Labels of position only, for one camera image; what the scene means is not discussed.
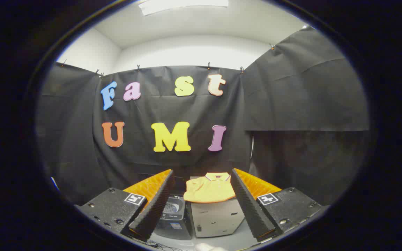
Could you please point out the orange polo shirt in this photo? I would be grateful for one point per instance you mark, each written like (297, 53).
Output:
(209, 190)

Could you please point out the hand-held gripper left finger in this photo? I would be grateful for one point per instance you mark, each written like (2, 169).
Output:
(155, 205)

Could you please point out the white cabinet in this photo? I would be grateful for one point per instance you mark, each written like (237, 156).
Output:
(216, 218)

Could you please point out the black backdrop cloth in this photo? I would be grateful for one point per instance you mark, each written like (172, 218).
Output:
(194, 111)

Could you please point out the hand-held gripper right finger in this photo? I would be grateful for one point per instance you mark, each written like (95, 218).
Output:
(248, 205)

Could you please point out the dark grey washing machine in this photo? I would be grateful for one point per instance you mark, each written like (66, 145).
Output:
(175, 218)

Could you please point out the ceiling light panel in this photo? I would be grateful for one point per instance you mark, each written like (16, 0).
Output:
(183, 5)

